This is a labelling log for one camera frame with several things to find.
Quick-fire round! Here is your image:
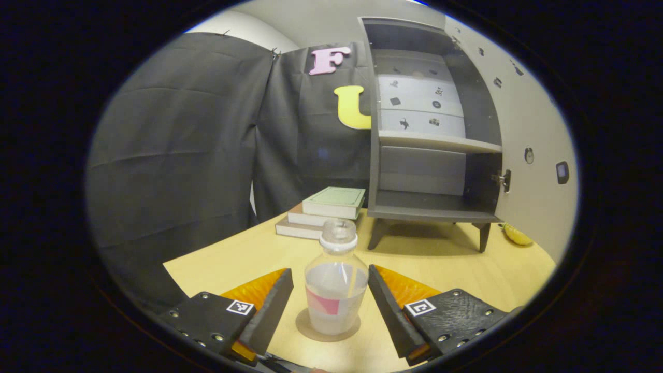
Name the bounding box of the dark grey cabinet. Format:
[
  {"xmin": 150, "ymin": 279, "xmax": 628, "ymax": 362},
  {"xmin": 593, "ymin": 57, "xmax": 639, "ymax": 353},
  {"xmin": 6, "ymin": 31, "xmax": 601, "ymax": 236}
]
[{"xmin": 359, "ymin": 17, "xmax": 504, "ymax": 253}]

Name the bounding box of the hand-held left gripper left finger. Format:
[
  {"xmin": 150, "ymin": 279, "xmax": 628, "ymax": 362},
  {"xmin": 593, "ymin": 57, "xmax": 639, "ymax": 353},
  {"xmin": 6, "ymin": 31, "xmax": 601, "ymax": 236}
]
[{"xmin": 155, "ymin": 268, "xmax": 294, "ymax": 367}]

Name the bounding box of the round brown coaster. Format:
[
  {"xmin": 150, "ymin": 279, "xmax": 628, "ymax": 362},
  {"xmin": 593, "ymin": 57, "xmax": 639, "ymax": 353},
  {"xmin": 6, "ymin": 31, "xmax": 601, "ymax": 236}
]
[{"xmin": 295, "ymin": 308, "xmax": 362, "ymax": 342}]

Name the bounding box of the yellow knitted pad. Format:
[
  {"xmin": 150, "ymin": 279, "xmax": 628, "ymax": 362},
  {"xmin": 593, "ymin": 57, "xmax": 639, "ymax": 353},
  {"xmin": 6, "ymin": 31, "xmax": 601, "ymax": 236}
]
[{"xmin": 501, "ymin": 223, "xmax": 534, "ymax": 246}]

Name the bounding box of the green cover book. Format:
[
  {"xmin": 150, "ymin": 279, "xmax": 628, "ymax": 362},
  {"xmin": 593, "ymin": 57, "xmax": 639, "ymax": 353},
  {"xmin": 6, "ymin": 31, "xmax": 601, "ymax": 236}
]
[{"xmin": 302, "ymin": 186, "xmax": 366, "ymax": 220}]

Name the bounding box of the black backdrop cloth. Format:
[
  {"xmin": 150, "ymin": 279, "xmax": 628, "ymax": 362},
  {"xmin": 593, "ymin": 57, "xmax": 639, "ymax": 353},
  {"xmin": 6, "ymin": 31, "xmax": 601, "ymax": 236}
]
[{"xmin": 85, "ymin": 32, "xmax": 381, "ymax": 317}]

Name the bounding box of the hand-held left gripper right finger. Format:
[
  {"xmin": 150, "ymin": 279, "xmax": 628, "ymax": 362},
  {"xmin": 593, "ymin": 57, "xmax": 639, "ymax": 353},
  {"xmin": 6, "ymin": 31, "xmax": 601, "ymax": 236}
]
[{"xmin": 368, "ymin": 265, "xmax": 511, "ymax": 367}]

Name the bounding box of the clear plastic bottle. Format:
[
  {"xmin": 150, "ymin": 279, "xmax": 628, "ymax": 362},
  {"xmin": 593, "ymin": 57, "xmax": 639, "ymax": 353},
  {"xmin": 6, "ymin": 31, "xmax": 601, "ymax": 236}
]
[{"xmin": 305, "ymin": 219, "xmax": 369, "ymax": 336}]

